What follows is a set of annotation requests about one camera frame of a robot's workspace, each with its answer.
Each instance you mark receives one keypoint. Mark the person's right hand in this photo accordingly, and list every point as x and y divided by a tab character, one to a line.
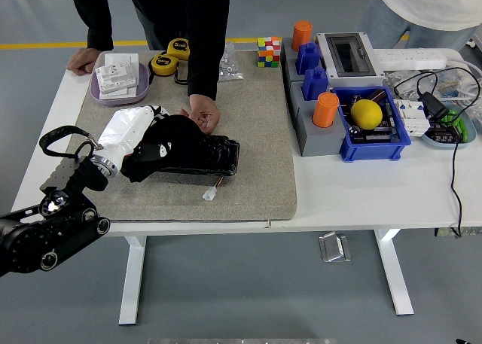
83	61

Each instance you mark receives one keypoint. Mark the person's left hand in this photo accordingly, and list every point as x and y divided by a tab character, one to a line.
207	110

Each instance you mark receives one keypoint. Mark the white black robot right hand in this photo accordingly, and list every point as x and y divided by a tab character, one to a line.
462	341

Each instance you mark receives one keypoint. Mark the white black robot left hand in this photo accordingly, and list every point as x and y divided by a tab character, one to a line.
124	129

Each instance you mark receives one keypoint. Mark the black rag with red patch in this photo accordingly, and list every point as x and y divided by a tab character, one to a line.
177	133

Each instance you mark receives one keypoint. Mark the black panel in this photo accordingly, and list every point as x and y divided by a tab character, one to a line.
222	156

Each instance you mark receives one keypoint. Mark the colourful puzzle cube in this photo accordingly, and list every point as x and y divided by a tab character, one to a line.
269	52

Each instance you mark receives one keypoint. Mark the person's left forearm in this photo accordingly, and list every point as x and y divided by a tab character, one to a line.
205	69

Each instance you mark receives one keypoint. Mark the person's right forearm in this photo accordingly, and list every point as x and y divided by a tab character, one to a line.
99	31

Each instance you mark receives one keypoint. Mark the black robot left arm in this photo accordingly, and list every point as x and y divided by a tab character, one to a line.
37	242

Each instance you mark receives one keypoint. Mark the purple tray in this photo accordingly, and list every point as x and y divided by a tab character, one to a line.
141	92

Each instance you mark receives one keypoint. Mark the clear bag of metal nuts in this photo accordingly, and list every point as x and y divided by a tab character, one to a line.
229	67

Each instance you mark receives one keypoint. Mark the grey-brown mat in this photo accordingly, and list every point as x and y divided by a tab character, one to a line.
256	133

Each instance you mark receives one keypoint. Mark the yellow tape measure with print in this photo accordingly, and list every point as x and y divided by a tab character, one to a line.
180	47

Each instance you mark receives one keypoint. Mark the white table leg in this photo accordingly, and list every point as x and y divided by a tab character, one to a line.
395	284
132	284

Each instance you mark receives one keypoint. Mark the grey holder block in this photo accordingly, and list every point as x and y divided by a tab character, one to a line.
288	63
320	142

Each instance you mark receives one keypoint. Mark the person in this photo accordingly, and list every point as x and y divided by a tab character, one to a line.
169	13
429	5

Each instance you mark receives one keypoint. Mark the blue block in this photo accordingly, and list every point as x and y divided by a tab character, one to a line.
308	59
315	86

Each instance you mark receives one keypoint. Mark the orange cylinder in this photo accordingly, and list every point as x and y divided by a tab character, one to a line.
302	35
324	112

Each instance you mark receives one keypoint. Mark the silver metal ball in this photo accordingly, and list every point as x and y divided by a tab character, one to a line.
354	132

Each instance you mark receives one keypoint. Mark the yellow ball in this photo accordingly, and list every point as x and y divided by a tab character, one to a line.
366	114

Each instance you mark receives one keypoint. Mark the blue plastic bin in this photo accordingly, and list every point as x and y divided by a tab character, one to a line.
369	152

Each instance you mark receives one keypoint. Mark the black circuit board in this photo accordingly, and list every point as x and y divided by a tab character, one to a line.
376	136

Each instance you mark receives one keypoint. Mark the clear bag of small parts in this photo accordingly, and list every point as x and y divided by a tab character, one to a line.
395	78

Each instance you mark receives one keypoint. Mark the light blue tray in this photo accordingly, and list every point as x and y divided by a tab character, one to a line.
440	144

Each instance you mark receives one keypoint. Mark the white circuit breaker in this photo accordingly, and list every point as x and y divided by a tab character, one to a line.
412	118

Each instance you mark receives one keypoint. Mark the black terminal block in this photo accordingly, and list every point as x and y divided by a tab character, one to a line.
444	136

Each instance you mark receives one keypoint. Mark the white power strip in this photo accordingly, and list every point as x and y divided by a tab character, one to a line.
414	58

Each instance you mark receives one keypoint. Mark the green plastic part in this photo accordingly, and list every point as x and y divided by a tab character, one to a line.
453	117

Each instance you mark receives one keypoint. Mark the black power adapter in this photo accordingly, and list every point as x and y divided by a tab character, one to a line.
433	105

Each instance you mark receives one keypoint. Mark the clear bag of blue parts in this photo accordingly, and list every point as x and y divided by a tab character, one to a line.
450	92

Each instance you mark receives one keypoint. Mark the white switch module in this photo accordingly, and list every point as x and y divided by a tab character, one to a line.
115	78

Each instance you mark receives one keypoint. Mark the large white switch plate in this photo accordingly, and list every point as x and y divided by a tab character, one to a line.
122	59

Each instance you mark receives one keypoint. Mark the grey enclosure with clear lid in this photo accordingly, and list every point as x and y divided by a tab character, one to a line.
348	56

